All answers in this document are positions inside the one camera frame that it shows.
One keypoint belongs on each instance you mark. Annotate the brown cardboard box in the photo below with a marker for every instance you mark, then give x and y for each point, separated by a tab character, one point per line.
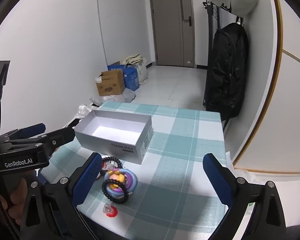
110	83

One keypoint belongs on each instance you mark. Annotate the grey open phone box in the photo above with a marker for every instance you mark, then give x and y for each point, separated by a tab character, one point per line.
125	136

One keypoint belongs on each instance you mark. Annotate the black backpack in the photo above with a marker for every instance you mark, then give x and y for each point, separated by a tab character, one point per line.
227	72

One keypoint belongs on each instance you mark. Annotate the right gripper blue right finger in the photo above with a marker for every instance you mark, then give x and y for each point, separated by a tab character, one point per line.
221	179

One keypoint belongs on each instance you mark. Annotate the blue carton box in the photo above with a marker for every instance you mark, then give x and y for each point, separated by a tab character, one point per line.
130	75

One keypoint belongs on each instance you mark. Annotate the person's left hand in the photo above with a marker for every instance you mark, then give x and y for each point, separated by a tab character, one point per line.
17	197

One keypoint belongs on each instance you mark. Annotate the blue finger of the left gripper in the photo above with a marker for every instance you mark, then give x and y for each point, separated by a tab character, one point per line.
26	132
53	140

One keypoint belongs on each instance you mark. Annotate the white cloth bag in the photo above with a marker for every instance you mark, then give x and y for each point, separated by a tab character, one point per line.
138	62

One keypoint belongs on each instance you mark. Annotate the grey door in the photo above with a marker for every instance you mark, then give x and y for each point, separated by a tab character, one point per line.
173	30

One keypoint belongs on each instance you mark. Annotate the teal plaid tablecloth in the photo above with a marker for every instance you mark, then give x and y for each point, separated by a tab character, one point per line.
174	198

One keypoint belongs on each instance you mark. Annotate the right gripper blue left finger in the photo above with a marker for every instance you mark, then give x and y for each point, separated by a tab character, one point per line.
83	178

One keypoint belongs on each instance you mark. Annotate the red knot charm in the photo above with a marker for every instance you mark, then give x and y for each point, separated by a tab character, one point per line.
110	211

